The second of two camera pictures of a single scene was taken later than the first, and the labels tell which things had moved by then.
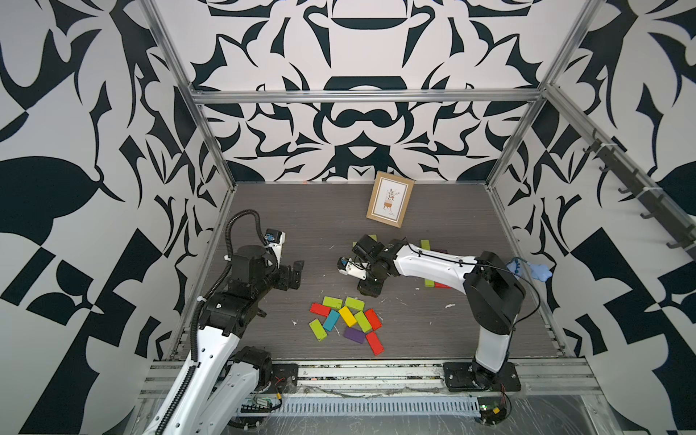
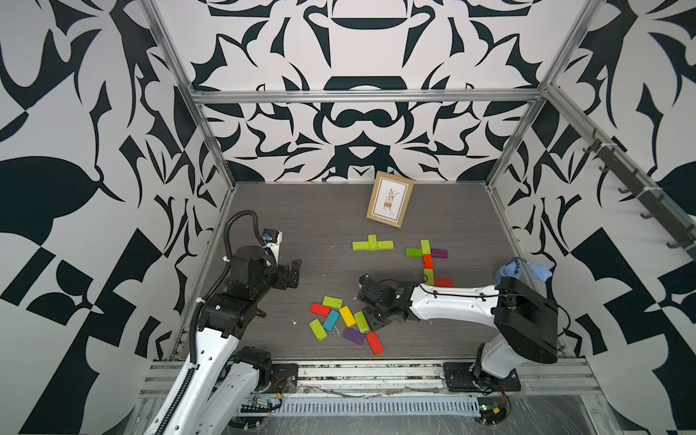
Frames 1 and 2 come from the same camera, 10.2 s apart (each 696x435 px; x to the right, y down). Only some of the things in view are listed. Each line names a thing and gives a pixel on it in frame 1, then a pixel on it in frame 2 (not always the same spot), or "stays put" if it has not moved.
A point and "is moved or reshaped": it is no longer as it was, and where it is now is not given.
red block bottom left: [375, 343] stays put
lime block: [354, 303] is moved or reshaped
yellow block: [347, 316] stays put
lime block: [318, 330] stays put
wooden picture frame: [390, 198] stays put
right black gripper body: [369, 285] → [374, 317]
